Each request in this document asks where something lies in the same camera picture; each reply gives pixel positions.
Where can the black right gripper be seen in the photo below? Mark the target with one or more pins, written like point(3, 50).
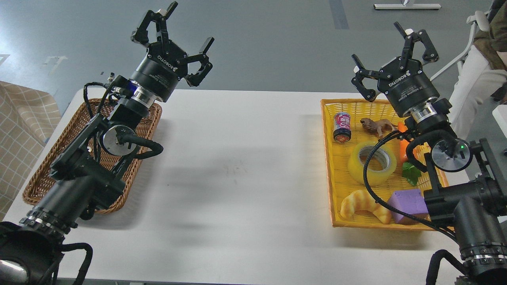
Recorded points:
point(410, 89)

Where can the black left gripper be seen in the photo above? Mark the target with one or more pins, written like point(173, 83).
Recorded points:
point(161, 67)

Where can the yellow tape roll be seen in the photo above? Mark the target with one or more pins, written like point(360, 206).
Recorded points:
point(383, 155)

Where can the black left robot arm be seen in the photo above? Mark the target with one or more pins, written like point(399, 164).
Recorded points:
point(88, 173)

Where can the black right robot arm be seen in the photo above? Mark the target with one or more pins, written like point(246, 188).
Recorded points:
point(468, 191)

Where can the brown toy lion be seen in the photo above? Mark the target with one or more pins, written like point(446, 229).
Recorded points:
point(377, 127)

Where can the orange toy carrot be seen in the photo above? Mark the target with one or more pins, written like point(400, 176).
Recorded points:
point(403, 143)

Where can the white floor stand base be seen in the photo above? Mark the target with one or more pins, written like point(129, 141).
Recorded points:
point(407, 5)

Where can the small soda can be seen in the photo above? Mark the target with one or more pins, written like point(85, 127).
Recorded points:
point(342, 131)

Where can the seated person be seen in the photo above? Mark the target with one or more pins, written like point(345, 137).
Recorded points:
point(483, 73)

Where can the white chair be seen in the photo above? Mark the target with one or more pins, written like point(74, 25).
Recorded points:
point(477, 21)

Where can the yellow plastic basket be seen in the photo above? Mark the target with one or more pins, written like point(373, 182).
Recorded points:
point(345, 163)

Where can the purple foam block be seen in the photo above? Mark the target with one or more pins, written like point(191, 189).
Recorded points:
point(408, 201)

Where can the toy croissant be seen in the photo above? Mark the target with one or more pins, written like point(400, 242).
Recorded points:
point(362, 204)

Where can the beige checkered cloth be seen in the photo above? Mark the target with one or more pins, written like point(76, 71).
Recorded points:
point(28, 118)

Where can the brown wicker basket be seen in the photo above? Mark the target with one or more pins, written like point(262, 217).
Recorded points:
point(41, 181)

